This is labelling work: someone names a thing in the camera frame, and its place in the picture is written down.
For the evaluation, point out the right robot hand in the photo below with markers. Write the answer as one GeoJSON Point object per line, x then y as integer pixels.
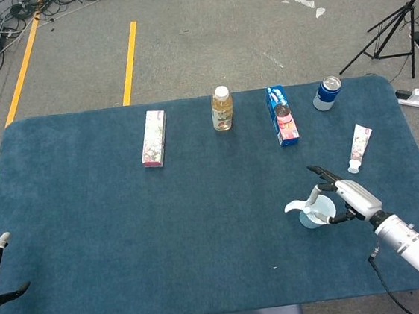
{"type": "Point", "coordinates": [360, 199]}

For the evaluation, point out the floral toothpaste tube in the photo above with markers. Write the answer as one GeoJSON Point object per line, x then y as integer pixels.
{"type": "Point", "coordinates": [360, 145]}

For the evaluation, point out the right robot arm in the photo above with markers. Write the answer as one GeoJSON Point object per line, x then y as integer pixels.
{"type": "Point", "coordinates": [409, 241]}

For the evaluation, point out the blue soda can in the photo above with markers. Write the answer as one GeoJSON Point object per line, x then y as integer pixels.
{"type": "Point", "coordinates": [326, 96]}

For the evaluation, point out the blue cookie box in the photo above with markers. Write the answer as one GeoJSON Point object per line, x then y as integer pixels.
{"type": "Point", "coordinates": [284, 119]}

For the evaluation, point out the yellow juice bottle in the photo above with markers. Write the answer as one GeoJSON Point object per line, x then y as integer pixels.
{"type": "Point", "coordinates": [223, 112]}

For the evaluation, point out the floral pink white box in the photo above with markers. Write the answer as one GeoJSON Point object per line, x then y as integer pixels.
{"type": "Point", "coordinates": [154, 138]}

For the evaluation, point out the blue table mat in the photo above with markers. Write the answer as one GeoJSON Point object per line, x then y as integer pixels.
{"type": "Point", "coordinates": [127, 229]}

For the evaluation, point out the black tripod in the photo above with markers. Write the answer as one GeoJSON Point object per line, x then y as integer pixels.
{"type": "Point", "coordinates": [412, 49]}

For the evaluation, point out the white paper scrap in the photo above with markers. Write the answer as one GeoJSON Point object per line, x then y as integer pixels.
{"type": "Point", "coordinates": [320, 12]}
{"type": "Point", "coordinates": [305, 1]}

